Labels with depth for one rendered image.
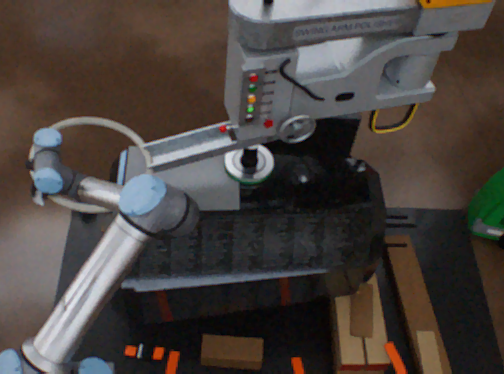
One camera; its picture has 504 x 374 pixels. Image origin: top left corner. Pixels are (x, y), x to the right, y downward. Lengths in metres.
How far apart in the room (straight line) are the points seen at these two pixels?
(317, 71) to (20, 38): 3.01
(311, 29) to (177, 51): 2.58
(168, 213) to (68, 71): 3.00
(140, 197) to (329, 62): 1.07
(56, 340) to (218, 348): 1.46
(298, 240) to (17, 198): 1.86
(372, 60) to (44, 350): 1.48
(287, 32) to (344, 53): 0.38
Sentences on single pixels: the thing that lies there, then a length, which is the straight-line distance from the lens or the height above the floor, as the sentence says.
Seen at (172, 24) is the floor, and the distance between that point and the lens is 4.74.
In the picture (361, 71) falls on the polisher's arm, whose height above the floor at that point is 1.45.
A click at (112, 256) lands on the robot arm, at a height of 1.59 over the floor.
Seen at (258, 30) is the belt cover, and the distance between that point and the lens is 1.93.
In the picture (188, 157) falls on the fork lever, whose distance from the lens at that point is 2.36.
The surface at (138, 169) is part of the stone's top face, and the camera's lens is 2.59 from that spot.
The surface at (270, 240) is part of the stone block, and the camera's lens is 2.50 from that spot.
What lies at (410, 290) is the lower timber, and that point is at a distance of 3.34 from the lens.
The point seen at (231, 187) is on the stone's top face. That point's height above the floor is 0.87.
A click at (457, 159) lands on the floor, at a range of 4.14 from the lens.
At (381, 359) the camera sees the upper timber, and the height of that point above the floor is 0.20.
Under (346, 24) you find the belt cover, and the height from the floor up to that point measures 1.69.
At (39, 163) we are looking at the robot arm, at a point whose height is 1.40.
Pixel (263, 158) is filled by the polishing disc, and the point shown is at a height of 0.90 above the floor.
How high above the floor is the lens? 2.89
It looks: 52 degrees down
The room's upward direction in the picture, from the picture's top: 7 degrees clockwise
